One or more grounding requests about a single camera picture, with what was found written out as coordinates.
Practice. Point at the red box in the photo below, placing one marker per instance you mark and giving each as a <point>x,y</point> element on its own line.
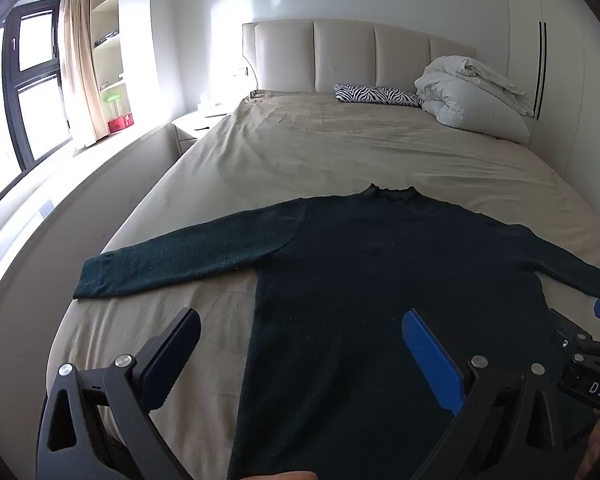
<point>120,125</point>

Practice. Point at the dark teal knit sweater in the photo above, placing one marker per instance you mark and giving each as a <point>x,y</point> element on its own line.
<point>355,285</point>

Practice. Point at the bed with beige sheet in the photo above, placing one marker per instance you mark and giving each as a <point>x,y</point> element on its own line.
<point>330,150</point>

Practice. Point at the beige curtain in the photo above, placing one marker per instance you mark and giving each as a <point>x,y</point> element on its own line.
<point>82,85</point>

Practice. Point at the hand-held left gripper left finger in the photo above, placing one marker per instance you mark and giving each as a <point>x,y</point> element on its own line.
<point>172,355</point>

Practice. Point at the white window bench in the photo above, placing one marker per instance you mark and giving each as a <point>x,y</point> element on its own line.
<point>80,180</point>

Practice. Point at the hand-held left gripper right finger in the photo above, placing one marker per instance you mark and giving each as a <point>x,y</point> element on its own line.
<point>430,355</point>

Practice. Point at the dark folded clothes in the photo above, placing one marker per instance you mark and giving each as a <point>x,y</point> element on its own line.
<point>107,38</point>

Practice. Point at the white open shelf unit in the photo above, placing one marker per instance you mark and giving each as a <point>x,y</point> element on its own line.
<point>105,10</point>

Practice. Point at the zebra print pillow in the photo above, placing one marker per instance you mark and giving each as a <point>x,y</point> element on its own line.
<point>375,95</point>

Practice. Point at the white bundled duvet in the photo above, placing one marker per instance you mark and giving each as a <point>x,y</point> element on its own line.
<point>470,100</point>

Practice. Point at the black framed window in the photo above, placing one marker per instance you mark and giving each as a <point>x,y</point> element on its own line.
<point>10,85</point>

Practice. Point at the cream padded headboard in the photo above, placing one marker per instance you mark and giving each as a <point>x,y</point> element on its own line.
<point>345,55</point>

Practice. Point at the white nightstand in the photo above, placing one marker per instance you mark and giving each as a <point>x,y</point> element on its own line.
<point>195,127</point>

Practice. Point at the green lidded container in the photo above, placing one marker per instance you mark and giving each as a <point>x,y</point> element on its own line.
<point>114,102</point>

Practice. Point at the white wardrobe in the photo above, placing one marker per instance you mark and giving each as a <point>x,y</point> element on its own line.
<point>565,85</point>

